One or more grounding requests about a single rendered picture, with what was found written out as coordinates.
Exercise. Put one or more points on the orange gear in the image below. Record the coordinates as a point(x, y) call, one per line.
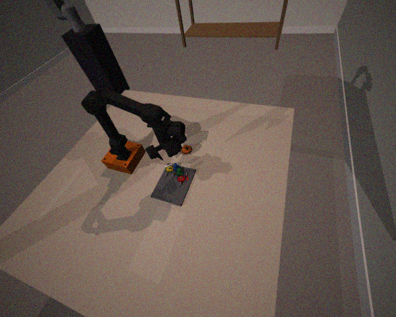
point(186, 149)

